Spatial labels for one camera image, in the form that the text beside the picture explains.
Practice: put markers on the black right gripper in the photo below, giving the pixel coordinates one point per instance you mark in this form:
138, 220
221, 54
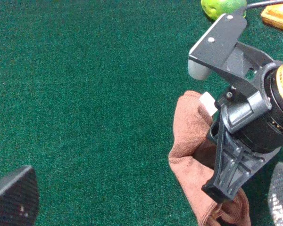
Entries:
238, 109

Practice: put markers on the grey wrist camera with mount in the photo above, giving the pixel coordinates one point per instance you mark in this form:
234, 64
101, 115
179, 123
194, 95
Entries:
219, 50

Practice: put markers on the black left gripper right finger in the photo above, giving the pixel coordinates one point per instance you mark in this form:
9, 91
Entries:
275, 195

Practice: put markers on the yellow waffle slice toy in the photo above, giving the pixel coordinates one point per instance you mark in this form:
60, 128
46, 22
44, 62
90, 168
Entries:
273, 16

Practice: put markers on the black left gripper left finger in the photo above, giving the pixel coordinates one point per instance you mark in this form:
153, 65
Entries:
19, 197

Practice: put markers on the green lime toy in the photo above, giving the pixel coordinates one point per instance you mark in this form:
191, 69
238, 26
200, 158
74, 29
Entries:
215, 8

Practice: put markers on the green felt table cover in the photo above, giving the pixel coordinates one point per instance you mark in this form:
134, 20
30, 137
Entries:
88, 90

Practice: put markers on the brown cloth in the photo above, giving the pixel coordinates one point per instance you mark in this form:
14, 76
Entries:
191, 158

